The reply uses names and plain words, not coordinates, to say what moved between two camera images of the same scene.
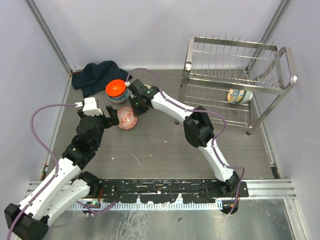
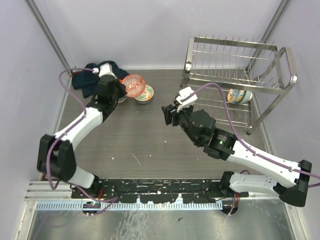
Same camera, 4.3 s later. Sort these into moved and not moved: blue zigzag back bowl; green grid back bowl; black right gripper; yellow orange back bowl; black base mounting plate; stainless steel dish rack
Moved: black right gripper; blue zigzag back bowl
Not moved: stainless steel dish rack; black base mounting plate; green grid back bowl; yellow orange back bowl
